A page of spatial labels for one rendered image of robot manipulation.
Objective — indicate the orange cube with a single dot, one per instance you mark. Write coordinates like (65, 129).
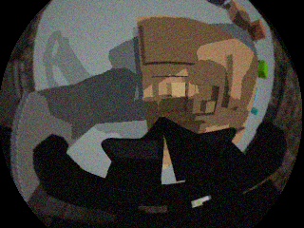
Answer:
(257, 30)

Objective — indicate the purple block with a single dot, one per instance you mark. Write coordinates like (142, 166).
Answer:
(216, 1)

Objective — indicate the small teal block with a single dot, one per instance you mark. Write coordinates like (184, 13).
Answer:
(254, 110)

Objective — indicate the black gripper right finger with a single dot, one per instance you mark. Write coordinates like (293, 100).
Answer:
(184, 145)

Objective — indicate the tan wooden puzzle board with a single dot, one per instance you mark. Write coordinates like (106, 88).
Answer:
(213, 64)

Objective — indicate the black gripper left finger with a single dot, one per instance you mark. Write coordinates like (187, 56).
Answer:
(149, 148)

